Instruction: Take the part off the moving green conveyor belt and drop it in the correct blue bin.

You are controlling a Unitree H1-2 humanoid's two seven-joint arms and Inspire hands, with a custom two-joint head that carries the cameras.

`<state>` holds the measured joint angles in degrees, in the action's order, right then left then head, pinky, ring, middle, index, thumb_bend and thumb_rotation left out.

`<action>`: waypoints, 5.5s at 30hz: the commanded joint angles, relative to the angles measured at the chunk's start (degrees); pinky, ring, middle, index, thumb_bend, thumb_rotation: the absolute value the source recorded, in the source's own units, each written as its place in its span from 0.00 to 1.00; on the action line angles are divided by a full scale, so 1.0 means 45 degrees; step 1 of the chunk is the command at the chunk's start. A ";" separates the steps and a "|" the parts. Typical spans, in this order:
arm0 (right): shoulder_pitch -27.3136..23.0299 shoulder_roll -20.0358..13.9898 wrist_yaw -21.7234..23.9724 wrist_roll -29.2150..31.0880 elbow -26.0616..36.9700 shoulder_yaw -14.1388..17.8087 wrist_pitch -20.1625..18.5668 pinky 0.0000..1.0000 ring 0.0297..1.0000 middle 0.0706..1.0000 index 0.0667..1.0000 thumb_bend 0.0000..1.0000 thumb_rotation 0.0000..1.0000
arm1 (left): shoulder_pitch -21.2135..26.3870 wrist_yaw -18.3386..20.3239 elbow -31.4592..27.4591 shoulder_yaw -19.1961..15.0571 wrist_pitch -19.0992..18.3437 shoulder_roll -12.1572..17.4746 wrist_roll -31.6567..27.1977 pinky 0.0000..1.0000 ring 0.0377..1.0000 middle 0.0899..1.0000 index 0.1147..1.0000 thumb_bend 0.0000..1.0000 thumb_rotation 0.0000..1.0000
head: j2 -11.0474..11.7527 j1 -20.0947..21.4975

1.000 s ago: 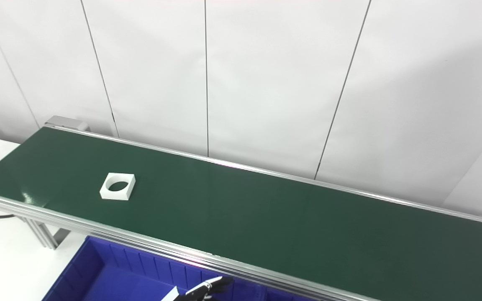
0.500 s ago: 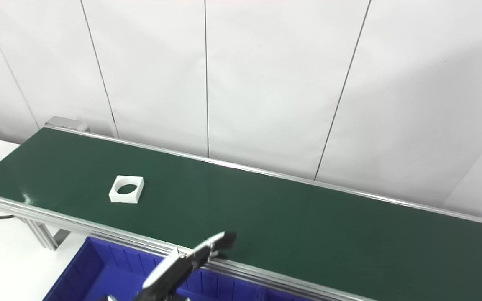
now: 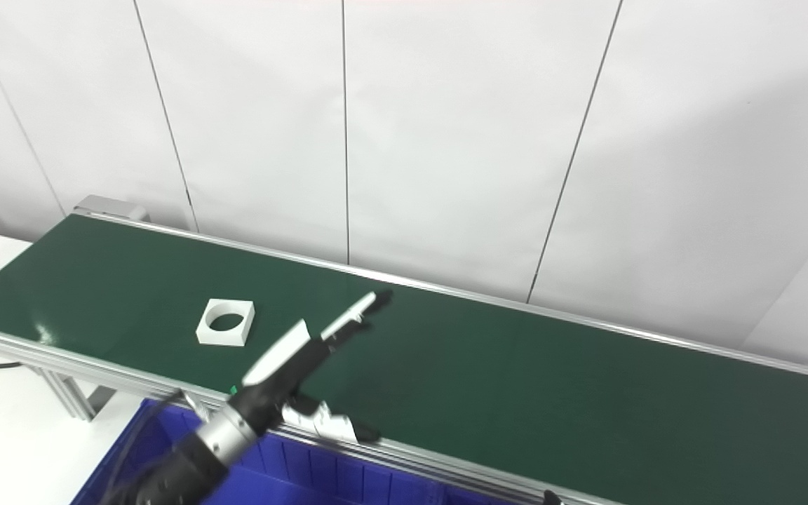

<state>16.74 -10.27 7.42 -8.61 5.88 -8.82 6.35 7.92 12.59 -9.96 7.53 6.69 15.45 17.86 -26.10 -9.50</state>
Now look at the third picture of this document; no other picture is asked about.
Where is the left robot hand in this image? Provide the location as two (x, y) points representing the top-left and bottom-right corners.
(231, 290), (394, 444)

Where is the white square part with hole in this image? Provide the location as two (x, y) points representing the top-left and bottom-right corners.
(196, 298), (256, 347)

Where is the blue plastic bin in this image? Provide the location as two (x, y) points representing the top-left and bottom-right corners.
(71, 398), (517, 505)

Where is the green conveyor belt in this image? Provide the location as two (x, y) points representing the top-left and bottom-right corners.
(0, 210), (808, 505)
(0, 214), (808, 505)

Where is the aluminium conveyor leg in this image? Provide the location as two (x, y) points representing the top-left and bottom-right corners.
(39, 368), (119, 422)

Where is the grey conveyor end housing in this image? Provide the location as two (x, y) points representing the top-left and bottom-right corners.
(73, 195), (150, 222)

